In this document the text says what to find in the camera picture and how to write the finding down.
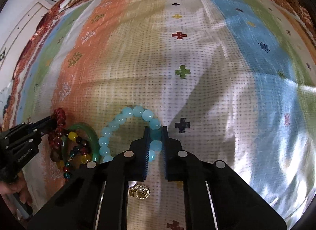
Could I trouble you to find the light blue bead bracelet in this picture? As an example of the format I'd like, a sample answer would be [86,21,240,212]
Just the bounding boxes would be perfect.
[98,105,163,164]

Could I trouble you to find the dark red bead bracelet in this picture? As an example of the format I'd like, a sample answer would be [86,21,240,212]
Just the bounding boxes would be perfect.
[47,107,68,161]

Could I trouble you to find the yellow and black bead bracelet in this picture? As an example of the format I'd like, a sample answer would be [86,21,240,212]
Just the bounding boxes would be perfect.
[58,130,93,180]

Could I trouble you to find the green jade bangle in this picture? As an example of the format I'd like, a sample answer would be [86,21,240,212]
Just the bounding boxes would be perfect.
[61,122,101,163]

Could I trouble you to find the person's left hand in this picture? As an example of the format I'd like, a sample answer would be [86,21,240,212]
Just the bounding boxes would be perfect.
[1,171,32,211]

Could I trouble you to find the gold rings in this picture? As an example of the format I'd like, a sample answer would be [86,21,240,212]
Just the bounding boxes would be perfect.
[128,184,151,200]

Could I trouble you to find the white bed headboard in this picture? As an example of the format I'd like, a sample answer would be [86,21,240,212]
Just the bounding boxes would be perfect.
[1,0,52,68]

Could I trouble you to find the colourful striped blanket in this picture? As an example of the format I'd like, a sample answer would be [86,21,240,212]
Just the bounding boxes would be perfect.
[15,0,315,227]

